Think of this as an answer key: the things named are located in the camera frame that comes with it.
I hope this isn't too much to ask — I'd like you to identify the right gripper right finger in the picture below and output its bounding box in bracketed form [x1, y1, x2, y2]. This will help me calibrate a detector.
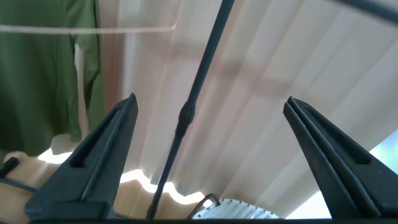
[282, 96, 398, 218]

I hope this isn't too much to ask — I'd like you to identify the black clothes rack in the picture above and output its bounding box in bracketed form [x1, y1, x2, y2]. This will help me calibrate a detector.
[0, 0, 398, 220]

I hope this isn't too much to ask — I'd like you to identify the pink clothes hanger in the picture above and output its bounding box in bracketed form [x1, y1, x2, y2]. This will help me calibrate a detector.
[0, 23, 177, 35]

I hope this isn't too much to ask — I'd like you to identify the green printed shirt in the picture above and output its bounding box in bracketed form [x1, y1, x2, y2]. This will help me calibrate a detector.
[0, 0, 106, 157]

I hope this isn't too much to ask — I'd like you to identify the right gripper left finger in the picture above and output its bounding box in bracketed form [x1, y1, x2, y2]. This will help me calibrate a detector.
[24, 92, 139, 220]

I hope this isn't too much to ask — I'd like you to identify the white laundry basket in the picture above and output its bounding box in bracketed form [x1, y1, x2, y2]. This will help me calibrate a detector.
[186, 193, 280, 220]

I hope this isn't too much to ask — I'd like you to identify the beige curtain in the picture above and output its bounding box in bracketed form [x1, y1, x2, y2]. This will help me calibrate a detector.
[49, 0, 398, 218]

